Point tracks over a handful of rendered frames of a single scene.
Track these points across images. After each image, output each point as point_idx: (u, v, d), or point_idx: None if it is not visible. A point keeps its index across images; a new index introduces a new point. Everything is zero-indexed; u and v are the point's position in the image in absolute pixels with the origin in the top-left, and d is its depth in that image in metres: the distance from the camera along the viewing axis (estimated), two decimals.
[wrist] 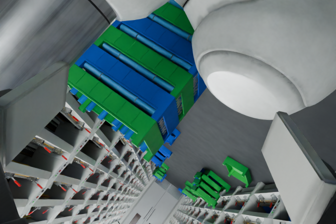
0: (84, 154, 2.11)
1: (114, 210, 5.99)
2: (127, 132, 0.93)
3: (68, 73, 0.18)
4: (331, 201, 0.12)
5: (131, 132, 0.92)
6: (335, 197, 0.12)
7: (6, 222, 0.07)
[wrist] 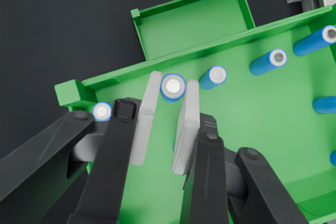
0: None
1: None
2: (183, 93, 0.22)
3: (160, 81, 0.21)
4: (195, 141, 0.14)
5: (167, 100, 0.23)
6: (199, 139, 0.15)
7: (102, 219, 0.08)
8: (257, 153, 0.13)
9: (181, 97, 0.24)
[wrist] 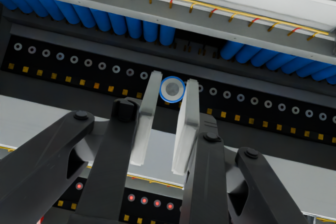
0: None
1: None
2: (164, 32, 0.35)
3: (160, 81, 0.21)
4: (195, 141, 0.14)
5: (160, 25, 0.36)
6: (199, 139, 0.15)
7: (103, 219, 0.08)
8: (257, 153, 0.13)
9: (163, 38, 0.37)
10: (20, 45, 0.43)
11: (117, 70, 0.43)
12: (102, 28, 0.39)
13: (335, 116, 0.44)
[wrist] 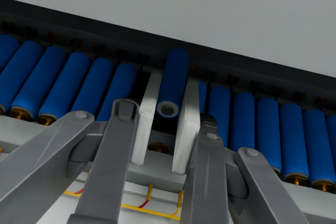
0: None
1: None
2: (221, 131, 0.23)
3: (160, 81, 0.21)
4: (195, 141, 0.14)
5: (227, 133, 0.24)
6: (199, 139, 0.15)
7: (102, 219, 0.08)
8: (257, 153, 0.13)
9: (225, 109, 0.24)
10: None
11: None
12: (318, 117, 0.25)
13: None
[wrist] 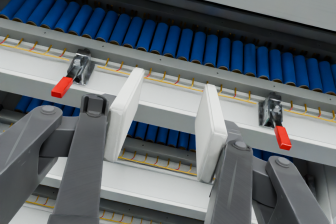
0: None
1: None
2: (212, 54, 0.45)
3: (143, 79, 0.20)
4: (222, 150, 0.14)
5: (215, 56, 0.47)
6: (226, 147, 0.14)
7: (83, 216, 0.08)
8: (288, 162, 0.13)
9: (214, 45, 0.47)
10: None
11: None
12: (263, 50, 0.48)
13: None
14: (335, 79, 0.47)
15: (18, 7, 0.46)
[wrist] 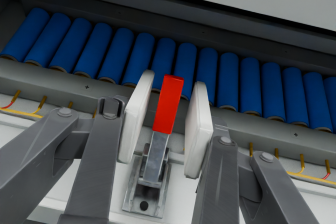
0: None
1: None
2: None
3: (153, 80, 0.21)
4: (208, 145, 0.14)
5: None
6: (212, 143, 0.15)
7: (93, 217, 0.08)
8: (272, 157, 0.13)
9: None
10: None
11: None
12: None
13: None
14: None
15: (33, 39, 0.26)
